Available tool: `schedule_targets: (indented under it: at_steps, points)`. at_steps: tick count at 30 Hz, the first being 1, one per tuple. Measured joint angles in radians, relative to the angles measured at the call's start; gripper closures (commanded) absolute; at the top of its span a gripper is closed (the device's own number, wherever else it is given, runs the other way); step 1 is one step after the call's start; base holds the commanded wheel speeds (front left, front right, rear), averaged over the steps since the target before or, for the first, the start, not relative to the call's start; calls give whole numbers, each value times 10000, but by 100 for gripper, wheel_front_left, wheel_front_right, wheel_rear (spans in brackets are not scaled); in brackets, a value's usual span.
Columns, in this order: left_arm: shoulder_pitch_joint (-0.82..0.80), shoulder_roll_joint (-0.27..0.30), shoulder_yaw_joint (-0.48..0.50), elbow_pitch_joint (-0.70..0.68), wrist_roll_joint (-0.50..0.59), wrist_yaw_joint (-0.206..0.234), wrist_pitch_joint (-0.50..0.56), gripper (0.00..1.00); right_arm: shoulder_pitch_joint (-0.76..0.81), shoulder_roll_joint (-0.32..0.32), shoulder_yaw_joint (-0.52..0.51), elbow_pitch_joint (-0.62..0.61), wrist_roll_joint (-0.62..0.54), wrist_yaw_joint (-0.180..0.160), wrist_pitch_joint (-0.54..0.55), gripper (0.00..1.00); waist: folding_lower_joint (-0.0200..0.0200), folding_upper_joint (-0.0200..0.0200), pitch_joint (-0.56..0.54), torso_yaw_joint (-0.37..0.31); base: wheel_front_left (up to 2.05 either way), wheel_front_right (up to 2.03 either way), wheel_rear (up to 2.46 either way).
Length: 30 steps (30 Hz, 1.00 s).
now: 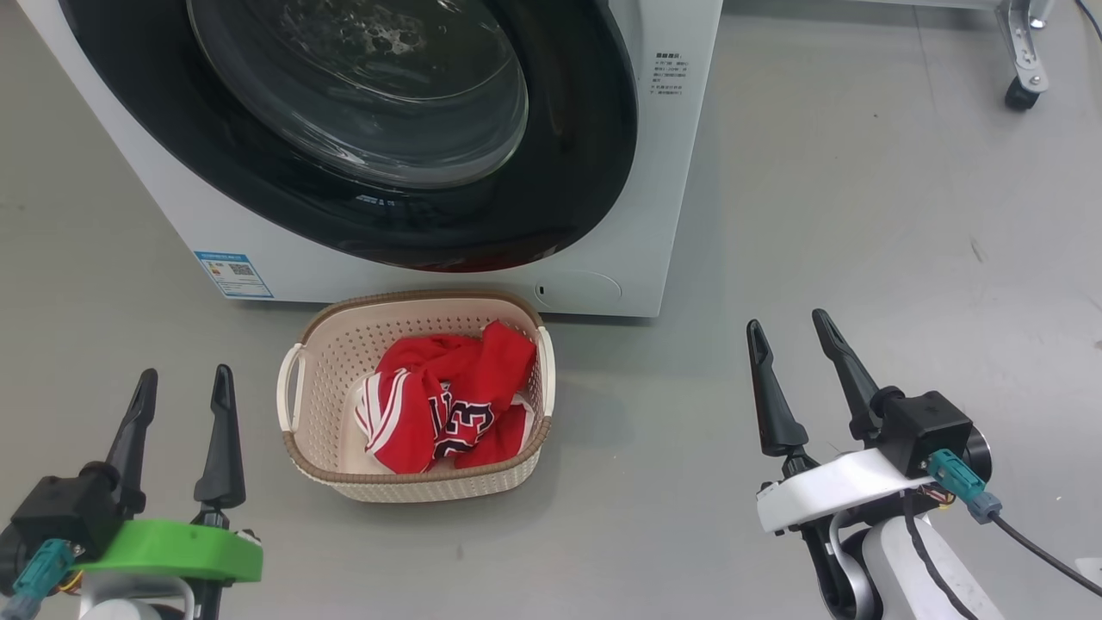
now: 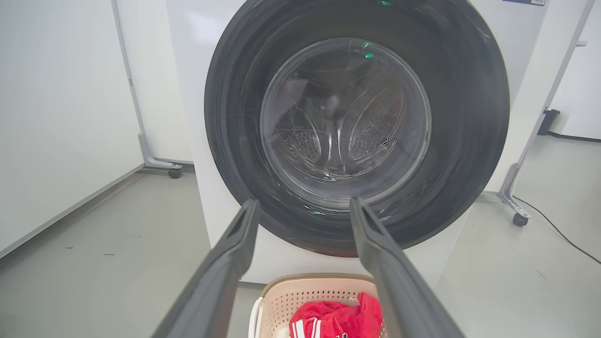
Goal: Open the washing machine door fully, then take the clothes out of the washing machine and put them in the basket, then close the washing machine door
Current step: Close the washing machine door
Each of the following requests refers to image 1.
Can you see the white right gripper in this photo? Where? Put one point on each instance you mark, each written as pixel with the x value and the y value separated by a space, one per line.
pixel 831 491

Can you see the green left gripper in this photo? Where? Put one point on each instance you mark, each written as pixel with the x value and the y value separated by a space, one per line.
pixel 172 551

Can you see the red white numbered jersey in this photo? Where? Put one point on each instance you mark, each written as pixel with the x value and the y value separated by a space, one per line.
pixel 430 370

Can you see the red shorts with white trim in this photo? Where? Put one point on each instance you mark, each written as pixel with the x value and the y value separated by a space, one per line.
pixel 508 439

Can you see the washing machine door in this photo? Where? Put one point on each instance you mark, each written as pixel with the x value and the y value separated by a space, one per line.
pixel 568 155

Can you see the cream perforated laundry basket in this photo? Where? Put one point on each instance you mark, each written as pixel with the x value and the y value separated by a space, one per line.
pixel 327 362

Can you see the white washing machine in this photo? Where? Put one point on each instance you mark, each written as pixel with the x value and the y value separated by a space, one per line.
pixel 663 172

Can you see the blue energy label sticker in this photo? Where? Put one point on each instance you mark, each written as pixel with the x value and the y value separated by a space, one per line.
pixel 234 275

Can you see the oval filter access cover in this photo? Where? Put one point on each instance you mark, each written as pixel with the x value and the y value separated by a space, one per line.
pixel 578 291

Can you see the small printed text label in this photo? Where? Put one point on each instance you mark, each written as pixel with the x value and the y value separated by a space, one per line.
pixel 671 73

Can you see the metal leg with caster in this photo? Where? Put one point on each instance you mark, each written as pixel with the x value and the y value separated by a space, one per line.
pixel 1024 60

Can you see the white partition board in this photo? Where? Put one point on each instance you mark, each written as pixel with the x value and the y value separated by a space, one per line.
pixel 861 3

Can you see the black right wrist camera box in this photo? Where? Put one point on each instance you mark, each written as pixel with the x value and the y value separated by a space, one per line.
pixel 925 426

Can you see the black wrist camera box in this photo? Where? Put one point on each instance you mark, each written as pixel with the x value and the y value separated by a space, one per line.
pixel 60 508
pixel 925 426

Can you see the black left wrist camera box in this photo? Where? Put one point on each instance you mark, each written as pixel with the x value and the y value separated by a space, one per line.
pixel 60 508

